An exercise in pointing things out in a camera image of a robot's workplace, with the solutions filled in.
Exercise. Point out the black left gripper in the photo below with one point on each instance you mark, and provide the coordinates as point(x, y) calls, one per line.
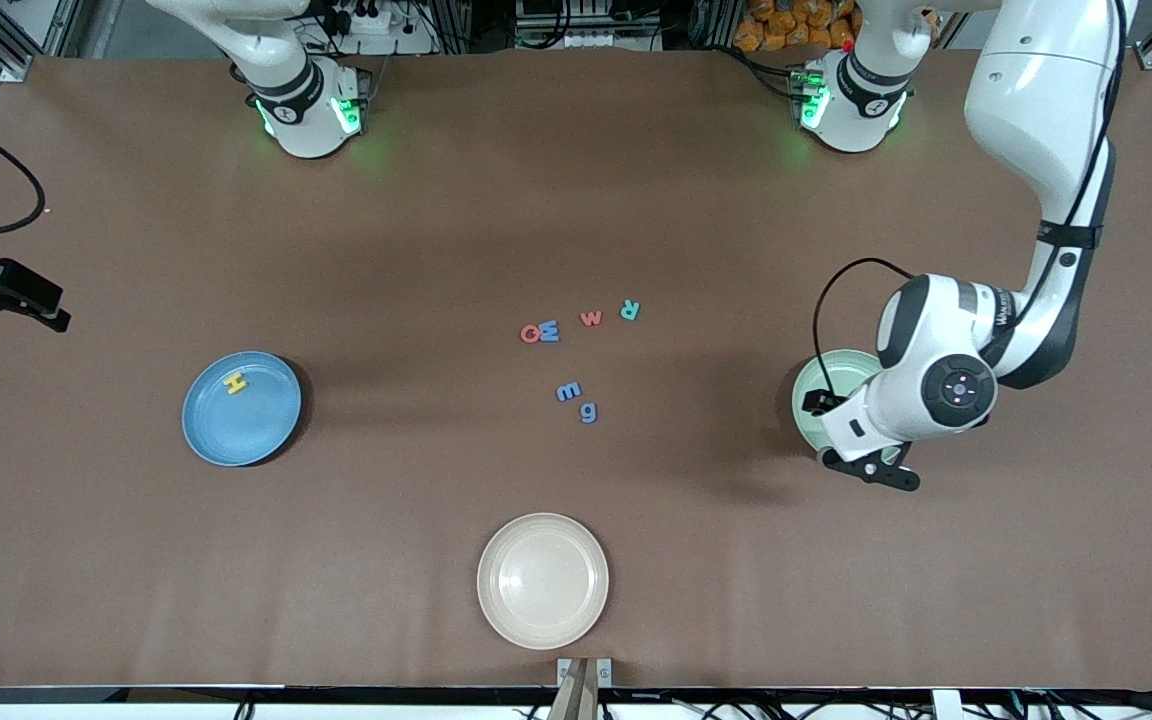
point(829, 401)

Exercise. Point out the beige pole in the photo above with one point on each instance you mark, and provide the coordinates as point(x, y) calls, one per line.
point(576, 700)

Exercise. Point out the teal uppercase letter R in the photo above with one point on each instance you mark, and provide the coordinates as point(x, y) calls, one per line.
point(626, 311)

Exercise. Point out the blue lowercase letter g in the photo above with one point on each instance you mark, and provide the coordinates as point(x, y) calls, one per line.
point(588, 415)

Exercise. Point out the orange fruit bag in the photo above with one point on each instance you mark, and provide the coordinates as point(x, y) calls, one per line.
point(786, 25)

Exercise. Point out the red lowercase letter w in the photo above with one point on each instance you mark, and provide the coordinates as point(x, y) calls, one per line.
point(591, 321)

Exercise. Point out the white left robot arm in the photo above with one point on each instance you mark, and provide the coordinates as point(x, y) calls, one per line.
point(1036, 90)

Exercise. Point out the green plate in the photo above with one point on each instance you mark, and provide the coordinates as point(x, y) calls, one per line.
point(811, 410)

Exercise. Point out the red uppercase letter Q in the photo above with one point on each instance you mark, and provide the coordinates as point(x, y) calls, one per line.
point(532, 326)

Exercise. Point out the blue plate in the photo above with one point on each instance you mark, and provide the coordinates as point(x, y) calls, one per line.
point(236, 430)

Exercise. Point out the metal table edge bracket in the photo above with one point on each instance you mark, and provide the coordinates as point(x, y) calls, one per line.
point(564, 670)

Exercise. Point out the yellow uppercase letter H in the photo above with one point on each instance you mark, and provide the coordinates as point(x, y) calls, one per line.
point(235, 384)

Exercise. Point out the blue lowercase letter m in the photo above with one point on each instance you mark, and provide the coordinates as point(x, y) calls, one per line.
point(568, 393)

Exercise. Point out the beige plate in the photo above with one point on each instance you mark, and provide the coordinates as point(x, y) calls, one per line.
point(542, 580)

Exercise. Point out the white power strip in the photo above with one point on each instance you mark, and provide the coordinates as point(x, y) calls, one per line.
point(371, 20)

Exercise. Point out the blue uppercase letter M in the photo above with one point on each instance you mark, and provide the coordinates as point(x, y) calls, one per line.
point(549, 333)

